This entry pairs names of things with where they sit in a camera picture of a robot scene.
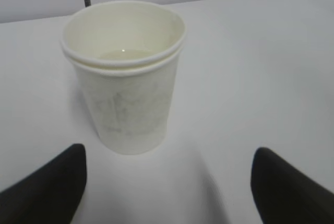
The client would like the white paper cup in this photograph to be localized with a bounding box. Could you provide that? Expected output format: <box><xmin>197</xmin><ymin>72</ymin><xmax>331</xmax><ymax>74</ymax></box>
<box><xmin>60</xmin><ymin>1</ymin><xmax>186</xmax><ymax>155</ymax></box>

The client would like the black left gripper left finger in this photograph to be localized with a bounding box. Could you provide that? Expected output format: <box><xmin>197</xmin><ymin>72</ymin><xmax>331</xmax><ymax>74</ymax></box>
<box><xmin>1</xmin><ymin>144</ymin><xmax>87</xmax><ymax>223</ymax></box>

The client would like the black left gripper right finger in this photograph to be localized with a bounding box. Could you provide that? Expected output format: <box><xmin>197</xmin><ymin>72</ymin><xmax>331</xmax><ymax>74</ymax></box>
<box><xmin>250</xmin><ymin>147</ymin><xmax>333</xmax><ymax>223</ymax></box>

